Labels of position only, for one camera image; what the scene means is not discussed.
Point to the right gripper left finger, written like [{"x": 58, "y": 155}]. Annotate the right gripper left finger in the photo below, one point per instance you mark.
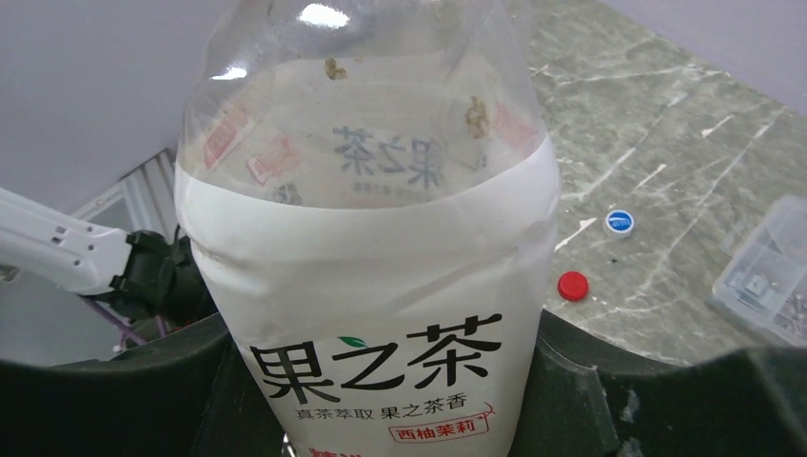
[{"x": 187, "y": 394}]

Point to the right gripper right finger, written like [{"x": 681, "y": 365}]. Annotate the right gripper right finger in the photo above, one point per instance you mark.
[{"x": 586, "y": 397}]

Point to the red bottle cap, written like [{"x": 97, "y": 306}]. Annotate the red bottle cap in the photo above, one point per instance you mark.
[{"x": 573, "y": 286}]

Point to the large clear tea bottle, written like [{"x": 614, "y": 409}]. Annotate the large clear tea bottle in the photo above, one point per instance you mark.
[{"x": 370, "y": 195}]

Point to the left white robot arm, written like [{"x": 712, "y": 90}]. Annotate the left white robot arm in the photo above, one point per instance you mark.
[{"x": 139, "y": 274}]

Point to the blue white bottle cap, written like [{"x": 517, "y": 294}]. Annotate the blue white bottle cap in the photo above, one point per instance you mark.
[{"x": 619, "y": 223}]

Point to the clear plastic screw box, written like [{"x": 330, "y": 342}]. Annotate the clear plastic screw box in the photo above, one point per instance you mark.
[{"x": 763, "y": 287}]

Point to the aluminium rail frame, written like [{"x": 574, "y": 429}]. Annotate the aluminium rail frame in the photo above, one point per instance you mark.
[{"x": 141, "y": 200}]

